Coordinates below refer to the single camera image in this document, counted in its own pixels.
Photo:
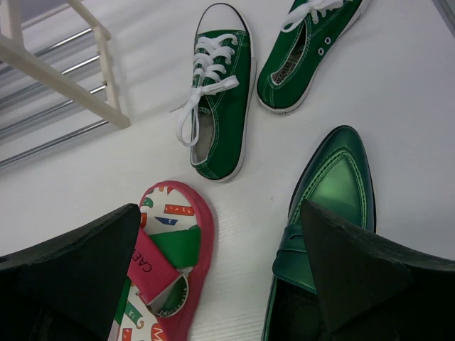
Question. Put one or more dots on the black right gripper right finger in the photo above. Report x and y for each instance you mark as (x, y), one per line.
(370, 288)

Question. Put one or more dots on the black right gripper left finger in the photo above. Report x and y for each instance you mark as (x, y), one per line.
(69, 287)

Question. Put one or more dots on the pink patterned sandal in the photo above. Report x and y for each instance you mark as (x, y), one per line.
(169, 264)

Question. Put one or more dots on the metallic green loafer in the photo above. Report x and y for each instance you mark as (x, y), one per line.
(338, 178)

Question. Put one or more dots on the cream shoe rack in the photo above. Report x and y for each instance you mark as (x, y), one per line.
(102, 101)

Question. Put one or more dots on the left green canvas sneaker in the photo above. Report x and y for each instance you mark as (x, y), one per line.
(213, 121)

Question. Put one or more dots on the green canvas sneaker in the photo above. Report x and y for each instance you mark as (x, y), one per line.
(213, 121)
(306, 35)

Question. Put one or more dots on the right green canvas sneaker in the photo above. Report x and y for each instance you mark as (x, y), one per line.
(306, 35)

